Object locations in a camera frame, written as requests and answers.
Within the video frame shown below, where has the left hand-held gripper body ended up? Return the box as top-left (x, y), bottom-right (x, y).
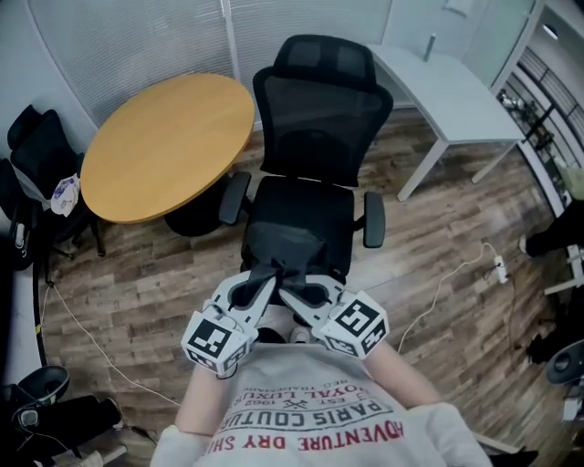
top-left (182, 295), bottom-right (260, 379)

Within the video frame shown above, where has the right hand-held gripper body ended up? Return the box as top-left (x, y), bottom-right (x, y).
top-left (318, 286), bottom-right (390, 361)

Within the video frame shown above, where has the black bag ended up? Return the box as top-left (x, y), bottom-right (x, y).
top-left (241, 221), bottom-right (330, 303)

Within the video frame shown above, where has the black mesh office chair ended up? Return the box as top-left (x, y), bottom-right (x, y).
top-left (218, 34), bottom-right (396, 287)

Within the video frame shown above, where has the person's left forearm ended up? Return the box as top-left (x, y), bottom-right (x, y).
top-left (175, 364), bottom-right (245, 440)

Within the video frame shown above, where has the person's right forearm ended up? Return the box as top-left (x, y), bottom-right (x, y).
top-left (363, 339), bottom-right (443, 408)

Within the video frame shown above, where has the person's white shoe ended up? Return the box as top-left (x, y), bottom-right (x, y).
top-left (291, 325), bottom-right (321, 344)

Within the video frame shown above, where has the white printed shirt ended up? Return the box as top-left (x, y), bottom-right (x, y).
top-left (153, 341), bottom-right (494, 467)

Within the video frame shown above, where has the round wooden table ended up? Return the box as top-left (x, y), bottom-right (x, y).
top-left (79, 72), bottom-right (256, 238)

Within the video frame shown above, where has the round black device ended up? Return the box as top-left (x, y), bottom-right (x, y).
top-left (12, 364), bottom-right (71, 408)

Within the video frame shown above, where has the white plastic sack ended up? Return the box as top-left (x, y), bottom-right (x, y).
top-left (49, 172), bottom-right (82, 216)

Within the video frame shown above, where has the round grey device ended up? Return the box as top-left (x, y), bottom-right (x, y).
top-left (546, 339), bottom-right (584, 385)

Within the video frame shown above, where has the white desk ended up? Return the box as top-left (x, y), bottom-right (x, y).
top-left (368, 43), bottom-right (527, 202)

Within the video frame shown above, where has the glass display shelf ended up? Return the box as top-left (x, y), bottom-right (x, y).
top-left (491, 0), bottom-right (584, 218)

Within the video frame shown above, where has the white power cable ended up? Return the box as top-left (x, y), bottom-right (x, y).
top-left (395, 241), bottom-right (499, 353)

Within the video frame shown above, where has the thin white cable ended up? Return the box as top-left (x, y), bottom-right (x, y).
top-left (44, 281), bottom-right (183, 408)

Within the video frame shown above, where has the white table frame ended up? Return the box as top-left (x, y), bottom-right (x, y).
top-left (544, 244), bottom-right (584, 296)

